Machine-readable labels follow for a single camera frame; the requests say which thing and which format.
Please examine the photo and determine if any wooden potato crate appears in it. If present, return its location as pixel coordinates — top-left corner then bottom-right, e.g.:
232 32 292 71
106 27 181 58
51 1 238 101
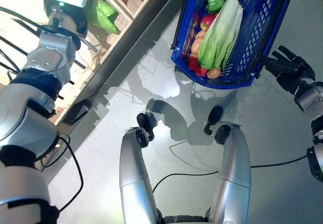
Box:
90 0 165 23

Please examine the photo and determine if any red toy apple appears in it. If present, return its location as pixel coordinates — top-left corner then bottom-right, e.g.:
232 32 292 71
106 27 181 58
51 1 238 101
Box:
200 14 217 32

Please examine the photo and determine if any black robot right foot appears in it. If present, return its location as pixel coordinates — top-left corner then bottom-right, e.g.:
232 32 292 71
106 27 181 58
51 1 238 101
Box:
203 105 224 136

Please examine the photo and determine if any black robot foot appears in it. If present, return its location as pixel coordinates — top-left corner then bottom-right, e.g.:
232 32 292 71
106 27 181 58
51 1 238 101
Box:
203 105 224 136
136 112 155 148

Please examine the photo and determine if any blue plastic shopping basket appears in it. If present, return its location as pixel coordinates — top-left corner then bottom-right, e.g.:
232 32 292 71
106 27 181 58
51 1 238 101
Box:
170 0 298 90

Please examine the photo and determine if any wooden crate with white slats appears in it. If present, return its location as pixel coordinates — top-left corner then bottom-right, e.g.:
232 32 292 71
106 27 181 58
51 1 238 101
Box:
0 0 134 126

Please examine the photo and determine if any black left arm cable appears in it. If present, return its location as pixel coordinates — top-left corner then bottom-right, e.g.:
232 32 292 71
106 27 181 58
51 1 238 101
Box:
40 133 84 212

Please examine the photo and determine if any green toy bell pepper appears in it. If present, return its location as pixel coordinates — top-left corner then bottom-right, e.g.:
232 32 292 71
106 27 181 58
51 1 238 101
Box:
205 0 226 14

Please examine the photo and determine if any black tether cable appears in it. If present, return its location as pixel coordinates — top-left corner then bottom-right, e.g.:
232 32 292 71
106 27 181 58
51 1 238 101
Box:
152 154 310 193

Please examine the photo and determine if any red toy pepper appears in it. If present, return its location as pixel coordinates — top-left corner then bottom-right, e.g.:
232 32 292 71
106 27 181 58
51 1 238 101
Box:
186 56 207 77

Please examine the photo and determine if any wooden tiered display stand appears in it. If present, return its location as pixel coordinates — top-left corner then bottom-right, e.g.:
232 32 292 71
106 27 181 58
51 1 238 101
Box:
0 0 195 128

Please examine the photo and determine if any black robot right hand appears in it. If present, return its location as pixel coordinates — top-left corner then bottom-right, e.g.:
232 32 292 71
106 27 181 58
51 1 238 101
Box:
262 44 316 95

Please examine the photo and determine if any grey robot waist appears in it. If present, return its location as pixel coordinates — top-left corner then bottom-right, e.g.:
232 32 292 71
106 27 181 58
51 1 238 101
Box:
156 207 215 224

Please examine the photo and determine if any black robot left foot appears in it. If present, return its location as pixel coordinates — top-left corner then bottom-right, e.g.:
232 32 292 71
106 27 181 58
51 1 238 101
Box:
136 112 155 148

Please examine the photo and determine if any silver robot left leg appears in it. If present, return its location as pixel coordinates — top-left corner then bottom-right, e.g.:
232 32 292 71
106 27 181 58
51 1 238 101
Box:
119 127 162 224

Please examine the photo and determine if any green white napa cabbage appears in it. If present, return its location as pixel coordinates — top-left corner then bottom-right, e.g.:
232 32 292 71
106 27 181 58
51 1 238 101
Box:
85 0 121 35
196 0 244 71

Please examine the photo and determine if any tan toy potato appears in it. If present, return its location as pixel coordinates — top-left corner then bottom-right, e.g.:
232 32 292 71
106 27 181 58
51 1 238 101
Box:
206 68 222 80
190 30 209 55

